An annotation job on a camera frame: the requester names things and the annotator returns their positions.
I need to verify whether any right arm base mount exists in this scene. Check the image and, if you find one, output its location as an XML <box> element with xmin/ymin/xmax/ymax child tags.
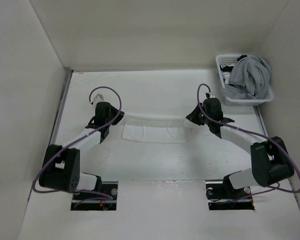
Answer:
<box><xmin>205</xmin><ymin>181</ymin><xmax>255</xmax><ymax>211</ymax></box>

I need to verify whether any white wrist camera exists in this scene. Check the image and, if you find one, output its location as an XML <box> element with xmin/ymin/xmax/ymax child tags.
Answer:
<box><xmin>205</xmin><ymin>92</ymin><xmax>216</xmax><ymax>99</ymax></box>
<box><xmin>90</xmin><ymin>93</ymin><xmax>105</xmax><ymax>108</ymax></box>

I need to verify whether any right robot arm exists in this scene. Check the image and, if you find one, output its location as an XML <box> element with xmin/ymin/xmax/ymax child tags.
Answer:
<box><xmin>186</xmin><ymin>98</ymin><xmax>297</xmax><ymax>202</ymax></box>

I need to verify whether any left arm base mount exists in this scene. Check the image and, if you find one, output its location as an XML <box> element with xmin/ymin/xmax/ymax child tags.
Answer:
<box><xmin>70</xmin><ymin>181</ymin><xmax>119</xmax><ymax>211</ymax></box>

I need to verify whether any black tank top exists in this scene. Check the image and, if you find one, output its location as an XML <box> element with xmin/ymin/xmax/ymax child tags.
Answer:
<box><xmin>220</xmin><ymin>54</ymin><xmax>247</xmax><ymax>72</ymax></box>

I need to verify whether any white tank top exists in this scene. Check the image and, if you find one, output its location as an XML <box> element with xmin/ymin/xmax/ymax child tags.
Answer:
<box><xmin>119</xmin><ymin>113</ymin><xmax>186</xmax><ymax>144</ymax></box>

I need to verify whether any white plastic laundry basket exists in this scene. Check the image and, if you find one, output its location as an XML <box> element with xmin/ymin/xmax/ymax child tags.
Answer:
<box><xmin>215</xmin><ymin>53</ymin><xmax>274</xmax><ymax>106</ymax></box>

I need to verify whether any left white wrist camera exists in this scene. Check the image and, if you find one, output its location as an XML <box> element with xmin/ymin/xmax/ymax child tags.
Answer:
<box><xmin>90</xmin><ymin>93</ymin><xmax>105</xmax><ymax>108</ymax></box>

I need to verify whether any right metal table rail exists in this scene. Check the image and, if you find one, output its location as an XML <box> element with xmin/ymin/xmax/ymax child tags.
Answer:
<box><xmin>253</xmin><ymin>106</ymin><xmax>269</xmax><ymax>137</ymax></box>

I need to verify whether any grey tank top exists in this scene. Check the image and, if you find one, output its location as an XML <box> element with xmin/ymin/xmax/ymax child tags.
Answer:
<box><xmin>222</xmin><ymin>55</ymin><xmax>272</xmax><ymax>100</ymax></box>

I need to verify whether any metal table rail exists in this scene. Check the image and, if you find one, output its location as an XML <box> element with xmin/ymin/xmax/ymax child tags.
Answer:
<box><xmin>48</xmin><ymin>67</ymin><xmax>73</xmax><ymax>145</ymax></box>
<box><xmin>253</xmin><ymin>106</ymin><xmax>269</xmax><ymax>137</ymax></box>

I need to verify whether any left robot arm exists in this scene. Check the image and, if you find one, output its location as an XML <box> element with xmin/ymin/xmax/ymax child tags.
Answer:
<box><xmin>38</xmin><ymin>101</ymin><xmax>125</xmax><ymax>200</ymax></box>

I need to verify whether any left metal table rail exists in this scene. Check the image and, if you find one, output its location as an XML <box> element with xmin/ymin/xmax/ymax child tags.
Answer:
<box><xmin>48</xmin><ymin>67</ymin><xmax>73</xmax><ymax>145</ymax></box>

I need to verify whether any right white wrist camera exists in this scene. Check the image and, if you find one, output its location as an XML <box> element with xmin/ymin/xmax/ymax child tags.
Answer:
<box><xmin>205</xmin><ymin>92</ymin><xmax>216</xmax><ymax>99</ymax></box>

